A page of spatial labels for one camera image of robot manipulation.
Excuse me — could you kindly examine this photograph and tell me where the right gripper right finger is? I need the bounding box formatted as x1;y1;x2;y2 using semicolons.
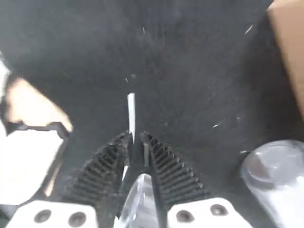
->
140;131;241;228

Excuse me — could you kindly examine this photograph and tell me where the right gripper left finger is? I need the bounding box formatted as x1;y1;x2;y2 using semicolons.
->
4;131;134;228

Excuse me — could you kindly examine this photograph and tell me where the cardboard box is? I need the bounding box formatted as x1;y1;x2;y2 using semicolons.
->
266;0;304;117

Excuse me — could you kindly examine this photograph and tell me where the clear plastic bottle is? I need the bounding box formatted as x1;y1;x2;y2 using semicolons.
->
239;139;304;228

